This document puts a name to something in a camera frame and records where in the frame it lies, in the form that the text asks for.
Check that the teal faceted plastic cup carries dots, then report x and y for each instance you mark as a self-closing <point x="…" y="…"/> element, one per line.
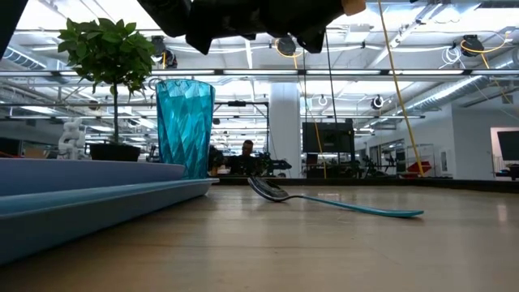
<point x="184" y="130"/>

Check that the lavender round plate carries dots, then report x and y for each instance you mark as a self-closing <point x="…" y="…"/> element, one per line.
<point x="81" y="176"/>

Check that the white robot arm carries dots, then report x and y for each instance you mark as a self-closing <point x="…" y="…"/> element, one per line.
<point x="72" y="138"/>

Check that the blue plastic tray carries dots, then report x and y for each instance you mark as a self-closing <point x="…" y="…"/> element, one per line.
<point x="81" y="227"/>

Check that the white pillar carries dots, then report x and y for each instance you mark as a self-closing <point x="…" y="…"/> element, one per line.
<point x="285" y="130"/>

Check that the black display screen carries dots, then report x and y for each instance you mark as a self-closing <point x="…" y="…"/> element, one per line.
<point x="328" y="138"/>

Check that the person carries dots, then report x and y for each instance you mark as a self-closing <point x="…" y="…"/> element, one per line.
<point x="245" y="162"/>

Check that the black background robot rig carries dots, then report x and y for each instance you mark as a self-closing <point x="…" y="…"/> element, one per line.
<point x="280" y="165"/>

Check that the green leafy plant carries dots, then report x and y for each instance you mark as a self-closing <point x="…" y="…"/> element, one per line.
<point x="105" y="44"/>

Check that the black plant pot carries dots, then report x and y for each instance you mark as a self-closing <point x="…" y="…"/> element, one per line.
<point x="115" y="152"/>

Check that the red bin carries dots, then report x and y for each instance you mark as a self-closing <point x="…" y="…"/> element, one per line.
<point x="419" y="167"/>

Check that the black gantry frame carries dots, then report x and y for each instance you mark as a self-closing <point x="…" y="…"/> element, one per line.
<point x="237" y="104"/>

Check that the dark wall monitor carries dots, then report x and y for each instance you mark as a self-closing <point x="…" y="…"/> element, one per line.
<point x="509" y="146"/>

